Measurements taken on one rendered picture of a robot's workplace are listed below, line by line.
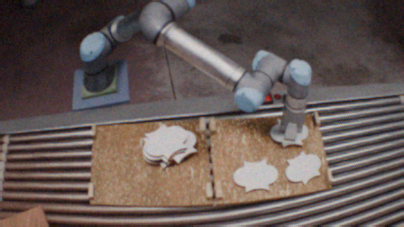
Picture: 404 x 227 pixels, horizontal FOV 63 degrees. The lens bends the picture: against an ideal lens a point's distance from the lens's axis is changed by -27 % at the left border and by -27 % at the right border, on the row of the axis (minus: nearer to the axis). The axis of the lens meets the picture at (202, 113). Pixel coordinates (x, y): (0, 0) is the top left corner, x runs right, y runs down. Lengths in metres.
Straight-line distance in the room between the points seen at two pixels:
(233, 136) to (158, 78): 1.65
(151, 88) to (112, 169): 1.65
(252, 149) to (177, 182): 0.27
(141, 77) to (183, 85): 0.32
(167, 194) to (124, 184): 0.15
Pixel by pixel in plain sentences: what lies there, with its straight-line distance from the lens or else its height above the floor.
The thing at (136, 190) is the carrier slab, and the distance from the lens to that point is 1.37.
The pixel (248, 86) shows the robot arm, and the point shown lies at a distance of 1.23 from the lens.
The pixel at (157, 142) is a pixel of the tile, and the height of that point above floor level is 1.00.
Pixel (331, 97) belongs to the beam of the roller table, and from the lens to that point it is 1.72.
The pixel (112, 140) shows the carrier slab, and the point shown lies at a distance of 1.51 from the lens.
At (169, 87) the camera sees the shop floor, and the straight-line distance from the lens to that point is 3.01.
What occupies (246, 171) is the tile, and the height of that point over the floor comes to 0.95.
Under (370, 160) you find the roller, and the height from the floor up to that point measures 0.92.
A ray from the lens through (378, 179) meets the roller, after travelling 1.52.
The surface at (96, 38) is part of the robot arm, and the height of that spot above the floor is 1.12.
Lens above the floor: 2.08
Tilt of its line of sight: 47 degrees down
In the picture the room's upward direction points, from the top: 1 degrees counter-clockwise
